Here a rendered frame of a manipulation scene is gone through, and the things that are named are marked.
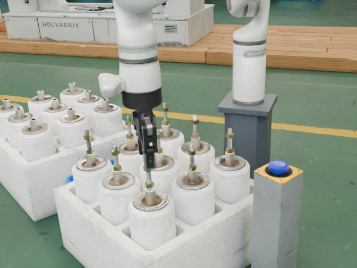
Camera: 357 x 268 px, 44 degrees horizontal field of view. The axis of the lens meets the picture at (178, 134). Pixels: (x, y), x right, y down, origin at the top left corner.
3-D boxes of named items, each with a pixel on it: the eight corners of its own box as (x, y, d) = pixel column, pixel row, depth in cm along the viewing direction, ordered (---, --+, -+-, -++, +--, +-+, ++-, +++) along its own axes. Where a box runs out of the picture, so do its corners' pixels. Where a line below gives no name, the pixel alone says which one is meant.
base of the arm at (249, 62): (236, 93, 135) (237, 37, 128) (267, 96, 132) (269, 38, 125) (228, 104, 128) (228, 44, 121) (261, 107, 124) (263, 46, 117)
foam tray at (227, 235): (173, 192, 142) (171, 141, 135) (271, 249, 115) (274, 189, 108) (63, 246, 120) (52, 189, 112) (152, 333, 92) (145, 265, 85)
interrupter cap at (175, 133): (158, 128, 127) (158, 126, 127) (183, 131, 125) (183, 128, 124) (149, 140, 120) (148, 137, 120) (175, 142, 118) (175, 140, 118)
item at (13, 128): (39, 159, 152) (29, 110, 145) (50, 169, 145) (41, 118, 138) (11, 168, 147) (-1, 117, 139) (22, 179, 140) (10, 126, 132)
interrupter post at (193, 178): (197, 185, 98) (197, 172, 96) (186, 184, 98) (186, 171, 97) (198, 179, 100) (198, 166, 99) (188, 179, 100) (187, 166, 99)
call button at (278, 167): (276, 166, 91) (277, 157, 90) (292, 173, 89) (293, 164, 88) (263, 173, 89) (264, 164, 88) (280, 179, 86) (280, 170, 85)
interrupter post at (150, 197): (149, 198, 94) (148, 184, 92) (159, 201, 93) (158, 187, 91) (142, 203, 92) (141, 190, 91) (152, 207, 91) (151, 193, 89)
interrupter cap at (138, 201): (146, 189, 97) (146, 186, 97) (176, 198, 93) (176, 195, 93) (125, 206, 91) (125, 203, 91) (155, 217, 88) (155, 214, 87)
